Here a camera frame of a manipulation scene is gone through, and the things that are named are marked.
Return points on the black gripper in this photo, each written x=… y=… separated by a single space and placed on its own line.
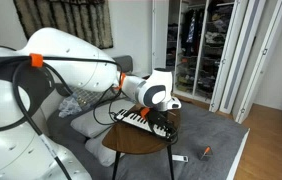
x=157 y=116

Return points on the black mini piano keyboard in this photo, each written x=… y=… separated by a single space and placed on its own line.
x=132 y=118

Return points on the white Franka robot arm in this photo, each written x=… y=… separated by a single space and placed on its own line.
x=64 y=60

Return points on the round wooden side table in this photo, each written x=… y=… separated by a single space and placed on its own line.
x=131 y=138

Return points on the white remote control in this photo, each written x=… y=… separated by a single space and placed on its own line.
x=180 y=158

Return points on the grey rug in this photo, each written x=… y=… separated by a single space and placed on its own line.
x=207 y=133

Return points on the small dark floor object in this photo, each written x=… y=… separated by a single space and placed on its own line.
x=205 y=155

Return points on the grey upholstered headboard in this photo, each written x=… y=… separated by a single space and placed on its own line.
x=125 y=63

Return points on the white pillow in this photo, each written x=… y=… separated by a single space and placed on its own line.
x=94 y=123
x=102 y=150

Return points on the grey plaid pillow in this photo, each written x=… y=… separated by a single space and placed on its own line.
x=89 y=96

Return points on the white closet door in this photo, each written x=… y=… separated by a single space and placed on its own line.
x=229 y=50
x=244 y=56
x=160 y=33
x=267 y=56

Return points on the crumpled light blue cloth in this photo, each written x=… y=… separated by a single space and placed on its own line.
x=69 y=106

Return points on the white folded duvet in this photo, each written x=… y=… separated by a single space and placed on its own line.
x=64 y=133

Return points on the closet shelving with clothes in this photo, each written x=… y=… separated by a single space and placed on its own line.
x=214 y=40

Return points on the shaggy wall hanging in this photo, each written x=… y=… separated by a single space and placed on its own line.
x=77 y=20

